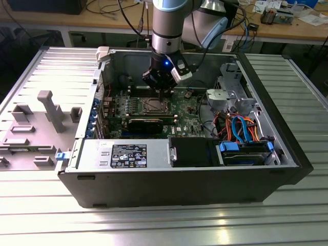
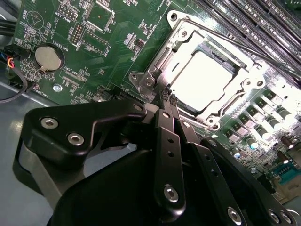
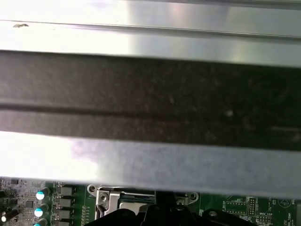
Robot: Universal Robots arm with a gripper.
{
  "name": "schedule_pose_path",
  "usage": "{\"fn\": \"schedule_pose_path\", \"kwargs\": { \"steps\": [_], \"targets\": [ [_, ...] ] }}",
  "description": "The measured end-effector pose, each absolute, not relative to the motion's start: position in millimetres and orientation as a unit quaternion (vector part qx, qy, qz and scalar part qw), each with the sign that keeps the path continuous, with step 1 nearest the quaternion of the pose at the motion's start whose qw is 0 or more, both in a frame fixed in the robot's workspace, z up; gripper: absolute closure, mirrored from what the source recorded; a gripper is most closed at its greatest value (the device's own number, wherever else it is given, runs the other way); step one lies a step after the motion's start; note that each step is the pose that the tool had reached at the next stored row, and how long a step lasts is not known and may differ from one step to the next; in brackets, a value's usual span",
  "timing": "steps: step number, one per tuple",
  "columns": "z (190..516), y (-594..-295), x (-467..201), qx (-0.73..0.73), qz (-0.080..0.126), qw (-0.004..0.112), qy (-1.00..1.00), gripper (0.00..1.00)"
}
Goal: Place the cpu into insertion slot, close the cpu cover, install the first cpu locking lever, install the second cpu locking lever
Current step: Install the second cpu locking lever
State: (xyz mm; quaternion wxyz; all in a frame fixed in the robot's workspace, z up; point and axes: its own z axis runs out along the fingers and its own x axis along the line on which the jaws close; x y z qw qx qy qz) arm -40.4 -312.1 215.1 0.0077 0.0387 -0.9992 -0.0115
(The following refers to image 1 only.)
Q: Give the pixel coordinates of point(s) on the green motherboard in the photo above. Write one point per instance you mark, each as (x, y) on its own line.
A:
(187, 118)

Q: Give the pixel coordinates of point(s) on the beige case latch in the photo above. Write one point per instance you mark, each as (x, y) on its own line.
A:
(102, 52)

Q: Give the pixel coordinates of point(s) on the silver metal drive cage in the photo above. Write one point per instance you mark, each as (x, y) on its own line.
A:
(217, 97)

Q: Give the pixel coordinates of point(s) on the blue plastic latch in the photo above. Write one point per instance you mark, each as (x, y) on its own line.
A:
(60, 156)

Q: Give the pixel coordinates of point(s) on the CPU silver top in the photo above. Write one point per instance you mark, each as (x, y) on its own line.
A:
(155, 105)

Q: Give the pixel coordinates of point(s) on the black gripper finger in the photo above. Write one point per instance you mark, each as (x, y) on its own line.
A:
(151, 78)
(171, 83)

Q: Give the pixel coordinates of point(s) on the tall black box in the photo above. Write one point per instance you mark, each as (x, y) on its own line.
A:
(233, 18)

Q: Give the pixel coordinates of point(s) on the white label sheet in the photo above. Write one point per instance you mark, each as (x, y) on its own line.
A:
(229, 45)

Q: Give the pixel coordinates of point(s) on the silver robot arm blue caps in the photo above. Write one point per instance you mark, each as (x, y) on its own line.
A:
(166, 25)

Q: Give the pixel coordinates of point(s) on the black open PC case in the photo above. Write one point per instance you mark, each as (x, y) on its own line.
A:
(179, 189)

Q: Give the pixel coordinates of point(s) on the black RAM slot row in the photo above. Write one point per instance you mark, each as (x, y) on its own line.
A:
(135, 93)

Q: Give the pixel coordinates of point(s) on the black graphics card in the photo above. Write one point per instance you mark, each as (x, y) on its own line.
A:
(146, 126)

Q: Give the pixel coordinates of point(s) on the hard disk drive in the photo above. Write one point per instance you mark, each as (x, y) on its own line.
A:
(243, 159)

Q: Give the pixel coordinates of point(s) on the CPU cooler heat sink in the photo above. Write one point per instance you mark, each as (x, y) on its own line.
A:
(267, 16)

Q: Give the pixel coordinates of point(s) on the wooden workbench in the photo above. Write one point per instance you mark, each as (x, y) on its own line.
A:
(77, 20)

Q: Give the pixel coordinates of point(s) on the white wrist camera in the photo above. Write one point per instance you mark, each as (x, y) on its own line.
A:
(183, 75)

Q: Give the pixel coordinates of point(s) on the blue slot retention clip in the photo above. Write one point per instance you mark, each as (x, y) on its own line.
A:
(93, 114)
(89, 133)
(96, 102)
(91, 125)

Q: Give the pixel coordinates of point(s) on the plain white paper sheet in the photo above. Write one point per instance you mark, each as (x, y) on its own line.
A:
(312, 20)

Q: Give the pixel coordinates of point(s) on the grey electronic module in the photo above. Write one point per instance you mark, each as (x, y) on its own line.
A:
(284, 16)

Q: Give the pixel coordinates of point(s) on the blue box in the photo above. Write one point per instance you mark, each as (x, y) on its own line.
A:
(307, 2)

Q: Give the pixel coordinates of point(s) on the blue disk carrier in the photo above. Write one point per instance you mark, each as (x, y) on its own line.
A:
(229, 148)

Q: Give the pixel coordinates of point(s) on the black computer tower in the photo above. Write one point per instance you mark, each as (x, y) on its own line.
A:
(46, 6)

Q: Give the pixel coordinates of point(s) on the small black adapter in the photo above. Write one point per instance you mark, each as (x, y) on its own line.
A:
(253, 27)

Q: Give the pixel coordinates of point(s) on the grey parts rack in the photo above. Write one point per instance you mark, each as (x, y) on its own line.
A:
(38, 143)

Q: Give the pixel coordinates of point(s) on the silver power supply with label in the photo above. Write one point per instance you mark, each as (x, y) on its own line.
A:
(94, 153)

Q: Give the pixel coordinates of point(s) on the printed white paper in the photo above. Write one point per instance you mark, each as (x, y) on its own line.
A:
(261, 6)

